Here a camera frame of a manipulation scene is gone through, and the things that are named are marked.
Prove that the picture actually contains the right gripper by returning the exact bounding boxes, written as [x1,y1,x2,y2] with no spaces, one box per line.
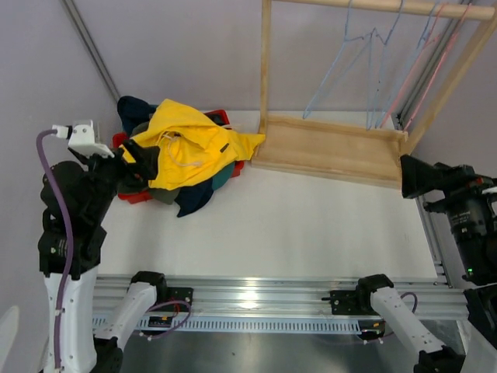
[399,151,497,274]

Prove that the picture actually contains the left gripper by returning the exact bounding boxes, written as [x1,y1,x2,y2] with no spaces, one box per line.
[76,136,160,219]

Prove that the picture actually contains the yellow shorts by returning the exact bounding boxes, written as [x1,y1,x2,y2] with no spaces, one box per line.
[117,96,266,190]

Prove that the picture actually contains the navy blue shorts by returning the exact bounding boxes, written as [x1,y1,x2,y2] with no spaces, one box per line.
[117,96,214,218]

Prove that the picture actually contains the teal green shorts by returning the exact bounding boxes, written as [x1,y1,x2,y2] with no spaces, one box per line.
[211,162,235,191]

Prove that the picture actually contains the dark grey shorts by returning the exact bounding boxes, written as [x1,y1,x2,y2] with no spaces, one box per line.
[205,112,225,126]

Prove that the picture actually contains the pink hanger of teal shorts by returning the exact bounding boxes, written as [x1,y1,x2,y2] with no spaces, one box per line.
[374,1,446,128]

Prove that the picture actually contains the blue hanger of navy shorts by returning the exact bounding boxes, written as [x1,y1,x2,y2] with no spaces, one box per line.
[366,1,405,130]

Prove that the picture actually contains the blue hanger of yellow shorts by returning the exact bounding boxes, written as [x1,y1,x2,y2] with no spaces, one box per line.
[302,1,373,119]

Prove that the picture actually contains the olive green shorts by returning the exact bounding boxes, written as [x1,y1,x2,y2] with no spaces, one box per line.
[148,188,179,205]

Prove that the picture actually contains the blue hanger of olive shorts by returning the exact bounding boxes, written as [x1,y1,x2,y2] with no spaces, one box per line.
[373,1,441,129]

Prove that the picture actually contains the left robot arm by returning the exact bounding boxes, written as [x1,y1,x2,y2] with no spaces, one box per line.
[38,141,169,372]

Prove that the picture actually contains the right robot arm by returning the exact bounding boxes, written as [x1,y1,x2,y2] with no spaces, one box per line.
[354,155,496,372]

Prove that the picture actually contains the red plastic bin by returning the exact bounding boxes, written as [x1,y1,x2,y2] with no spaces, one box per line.
[113,110,245,204]

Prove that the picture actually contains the wooden clothes rack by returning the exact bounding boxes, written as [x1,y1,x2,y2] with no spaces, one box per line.
[252,1,496,187]

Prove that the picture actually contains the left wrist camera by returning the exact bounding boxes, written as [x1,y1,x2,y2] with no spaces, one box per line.
[51,120,114,159]

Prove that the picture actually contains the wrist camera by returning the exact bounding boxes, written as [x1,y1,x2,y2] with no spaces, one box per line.
[51,120,114,159]
[481,186,497,194]

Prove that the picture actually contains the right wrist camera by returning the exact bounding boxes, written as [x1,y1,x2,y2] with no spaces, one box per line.
[481,186,497,194]

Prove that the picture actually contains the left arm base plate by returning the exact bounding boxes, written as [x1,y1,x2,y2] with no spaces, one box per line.
[162,286,194,313]

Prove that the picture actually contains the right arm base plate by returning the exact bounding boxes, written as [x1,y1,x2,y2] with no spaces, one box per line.
[321,290,376,316]

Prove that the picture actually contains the slotted cable duct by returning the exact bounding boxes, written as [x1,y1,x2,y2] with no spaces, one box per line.
[91,315,360,334]

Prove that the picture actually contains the aluminium rail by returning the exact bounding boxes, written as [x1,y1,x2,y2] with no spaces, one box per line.
[91,276,477,322]

